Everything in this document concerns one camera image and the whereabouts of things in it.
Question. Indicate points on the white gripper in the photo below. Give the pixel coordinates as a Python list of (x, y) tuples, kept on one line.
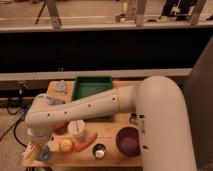
[(35, 141)]

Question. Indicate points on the peeled yellow banana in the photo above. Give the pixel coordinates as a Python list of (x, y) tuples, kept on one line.
[(33, 150)]

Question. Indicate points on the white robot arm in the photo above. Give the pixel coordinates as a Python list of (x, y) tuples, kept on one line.
[(164, 128)]

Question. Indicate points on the blue plastic cup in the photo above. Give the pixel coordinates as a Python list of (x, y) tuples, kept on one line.
[(44, 156)]

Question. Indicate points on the white cup with stick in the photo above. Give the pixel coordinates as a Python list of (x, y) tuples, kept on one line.
[(76, 128)]

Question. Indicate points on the small metal cup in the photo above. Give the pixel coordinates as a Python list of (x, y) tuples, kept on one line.
[(99, 151)]

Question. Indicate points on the red bowl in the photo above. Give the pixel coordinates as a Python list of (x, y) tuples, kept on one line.
[(58, 126)]

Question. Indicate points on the yellow apple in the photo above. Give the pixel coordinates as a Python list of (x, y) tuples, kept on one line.
[(66, 145)]

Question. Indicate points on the blue power box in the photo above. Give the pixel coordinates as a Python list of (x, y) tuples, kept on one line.
[(26, 109)]

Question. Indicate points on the blue sponge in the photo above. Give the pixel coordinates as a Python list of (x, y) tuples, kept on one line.
[(55, 101)]

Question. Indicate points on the orange carrot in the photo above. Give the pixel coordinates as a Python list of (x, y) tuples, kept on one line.
[(86, 143)]

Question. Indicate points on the light blue crumpled cloth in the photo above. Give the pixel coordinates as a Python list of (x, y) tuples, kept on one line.
[(61, 87)]

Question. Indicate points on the green plastic tray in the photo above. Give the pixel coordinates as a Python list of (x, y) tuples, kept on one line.
[(85, 86)]

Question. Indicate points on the wooden folding table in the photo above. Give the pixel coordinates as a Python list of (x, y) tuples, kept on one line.
[(103, 128)]

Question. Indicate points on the purple bowl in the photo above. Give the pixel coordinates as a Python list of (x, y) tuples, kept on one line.
[(127, 141)]

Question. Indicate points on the black handled brush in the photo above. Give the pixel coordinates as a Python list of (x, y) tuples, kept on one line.
[(133, 119)]

